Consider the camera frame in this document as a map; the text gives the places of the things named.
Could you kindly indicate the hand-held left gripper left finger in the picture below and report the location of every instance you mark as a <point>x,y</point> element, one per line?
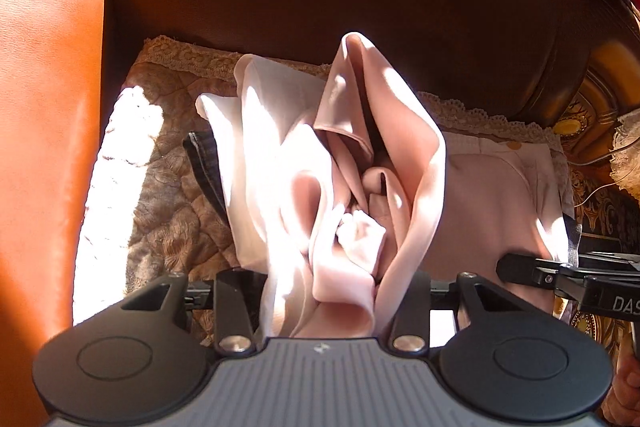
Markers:
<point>235,302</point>

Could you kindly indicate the pink garment with waistband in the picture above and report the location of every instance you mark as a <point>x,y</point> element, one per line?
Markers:
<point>490,207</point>

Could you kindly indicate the brown quilted lace seat cushion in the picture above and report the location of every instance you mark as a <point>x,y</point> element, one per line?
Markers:
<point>170,217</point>

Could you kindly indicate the person's right hand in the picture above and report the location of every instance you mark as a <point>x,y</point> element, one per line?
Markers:
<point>629,387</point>

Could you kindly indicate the pink satin garment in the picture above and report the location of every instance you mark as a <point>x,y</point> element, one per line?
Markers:
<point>350,157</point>

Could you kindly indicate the white lace cloth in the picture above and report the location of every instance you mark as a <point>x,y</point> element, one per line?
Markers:
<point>627,152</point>

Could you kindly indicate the black cloth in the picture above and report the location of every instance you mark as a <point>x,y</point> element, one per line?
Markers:
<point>207,167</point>

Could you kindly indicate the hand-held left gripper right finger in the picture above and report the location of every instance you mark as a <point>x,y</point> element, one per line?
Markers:
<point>412,307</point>

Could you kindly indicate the gold carved wooden furniture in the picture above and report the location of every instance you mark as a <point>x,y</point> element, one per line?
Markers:
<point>600,97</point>

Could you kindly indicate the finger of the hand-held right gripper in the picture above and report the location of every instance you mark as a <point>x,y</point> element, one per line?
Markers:
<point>520,269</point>

